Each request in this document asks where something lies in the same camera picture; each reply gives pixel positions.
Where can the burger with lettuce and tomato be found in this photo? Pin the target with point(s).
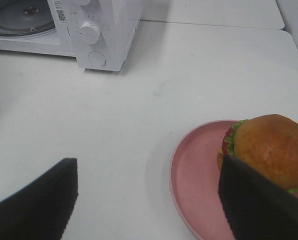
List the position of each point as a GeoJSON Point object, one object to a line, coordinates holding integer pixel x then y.
{"type": "Point", "coordinates": [267, 143]}

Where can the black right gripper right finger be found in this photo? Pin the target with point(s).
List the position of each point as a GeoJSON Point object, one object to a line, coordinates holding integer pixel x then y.
{"type": "Point", "coordinates": [255, 207]}

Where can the white microwave oven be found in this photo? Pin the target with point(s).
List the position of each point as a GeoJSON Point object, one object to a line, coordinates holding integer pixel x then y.
{"type": "Point", "coordinates": [118, 21]}

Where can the round white door button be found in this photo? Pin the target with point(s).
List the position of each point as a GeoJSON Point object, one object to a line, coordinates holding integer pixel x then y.
{"type": "Point", "coordinates": [97, 58]}

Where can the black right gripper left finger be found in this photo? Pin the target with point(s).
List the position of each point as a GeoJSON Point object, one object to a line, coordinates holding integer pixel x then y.
{"type": "Point", "coordinates": [42, 209]}

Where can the white round knob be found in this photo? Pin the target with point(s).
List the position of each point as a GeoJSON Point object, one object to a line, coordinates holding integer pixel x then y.
{"type": "Point", "coordinates": [90, 32]}
{"type": "Point", "coordinates": [84, 2]}

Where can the glass microwave turntable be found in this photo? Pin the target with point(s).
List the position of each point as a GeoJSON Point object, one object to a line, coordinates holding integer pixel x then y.
{"type": "Point", "coordinates": [22, 18]}

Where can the pink round plate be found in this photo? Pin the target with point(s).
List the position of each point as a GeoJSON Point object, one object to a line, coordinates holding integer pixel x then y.
{"type": "Point", "coordinates": [195, 178]}

